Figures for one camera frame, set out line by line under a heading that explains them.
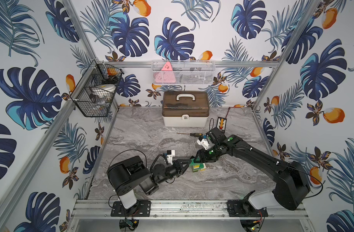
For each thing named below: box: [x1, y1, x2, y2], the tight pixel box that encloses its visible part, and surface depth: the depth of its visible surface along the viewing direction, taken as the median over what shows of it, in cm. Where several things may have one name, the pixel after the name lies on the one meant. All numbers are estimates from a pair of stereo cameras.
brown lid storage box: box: [161, 90, 210, 128], surface depth 100 cm
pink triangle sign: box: [154, 61, 177, 84], surface depth 92 cm
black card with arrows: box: [216, 116, 227, 133], surface depth 112 cm
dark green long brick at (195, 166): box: [189, 158, 204, 170], surface depth 79 cm
